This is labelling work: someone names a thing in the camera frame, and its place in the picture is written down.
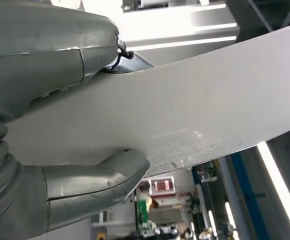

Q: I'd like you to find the ceiling light strip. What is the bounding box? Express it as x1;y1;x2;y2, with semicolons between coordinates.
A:
257;141;290;240

